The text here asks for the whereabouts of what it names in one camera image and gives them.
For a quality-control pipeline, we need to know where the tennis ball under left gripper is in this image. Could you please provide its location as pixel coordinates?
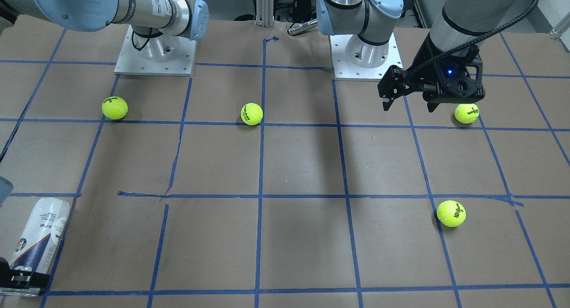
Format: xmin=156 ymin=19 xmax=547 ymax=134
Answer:
xmin=454 ymin=103 xmax=479 ymax=124

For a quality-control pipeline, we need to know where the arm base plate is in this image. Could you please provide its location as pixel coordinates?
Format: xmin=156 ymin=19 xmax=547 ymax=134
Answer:
xmin=114 ymin=26 xmax=198 ymax=77
xmin=329 ymin=34 xmax=404 ymax=81

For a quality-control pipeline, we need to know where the white tennis ball can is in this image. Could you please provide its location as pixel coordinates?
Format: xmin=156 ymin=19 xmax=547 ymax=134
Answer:
xmin=7 ymin=197 xmax=70 ymax=296

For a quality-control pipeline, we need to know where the tennis ball near base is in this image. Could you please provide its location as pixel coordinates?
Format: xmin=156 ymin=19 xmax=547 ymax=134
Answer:
xmin=102 ymin=96 xmax=128 ymax=120

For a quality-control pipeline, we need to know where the aluminium frame post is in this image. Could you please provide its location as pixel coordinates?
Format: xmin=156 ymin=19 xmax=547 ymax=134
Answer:
xmin=255 ymin=0 xmax=275 ymax=29

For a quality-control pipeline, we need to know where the centre Head tennis ball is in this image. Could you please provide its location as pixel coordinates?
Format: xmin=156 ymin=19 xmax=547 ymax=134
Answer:
xmin=240 ymin=103 xmax=263 ymax=126

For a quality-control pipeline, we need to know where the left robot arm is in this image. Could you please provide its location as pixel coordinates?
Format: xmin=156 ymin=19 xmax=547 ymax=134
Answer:
xmin=316 ymin=0 xmax=538 ymax=112

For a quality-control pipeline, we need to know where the silver cylinder tool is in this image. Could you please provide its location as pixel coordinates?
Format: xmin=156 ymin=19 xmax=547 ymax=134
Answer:
xmin=287 ymin=19 xmax=318 ymax=36

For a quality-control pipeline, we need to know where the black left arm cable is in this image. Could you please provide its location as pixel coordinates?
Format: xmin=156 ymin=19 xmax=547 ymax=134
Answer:
xmin=403 ymin=0 xmax=542 ymax=84

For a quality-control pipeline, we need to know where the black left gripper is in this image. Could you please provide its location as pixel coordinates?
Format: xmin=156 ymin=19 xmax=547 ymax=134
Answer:
xmin=377 ymin=36 xmax=486 ymax=113

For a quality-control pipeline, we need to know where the black electronics box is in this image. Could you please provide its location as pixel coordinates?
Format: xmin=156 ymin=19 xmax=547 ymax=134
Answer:
xmin=282 ymin=0 xmax=316 ymax=23

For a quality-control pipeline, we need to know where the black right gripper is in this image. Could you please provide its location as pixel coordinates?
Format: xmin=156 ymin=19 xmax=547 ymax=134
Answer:
xmin=0 ymin=257 xmax=50 ymax=295

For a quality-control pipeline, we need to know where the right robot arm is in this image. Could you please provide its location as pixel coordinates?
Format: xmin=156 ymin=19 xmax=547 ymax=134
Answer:
xmin=1 ymin=0 xmax=209 ymax=296

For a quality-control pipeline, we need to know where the front Wilson tennis ball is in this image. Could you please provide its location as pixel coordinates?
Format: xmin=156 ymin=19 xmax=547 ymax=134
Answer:
xmin=436 ymin=200 xmax=466 ymax=227

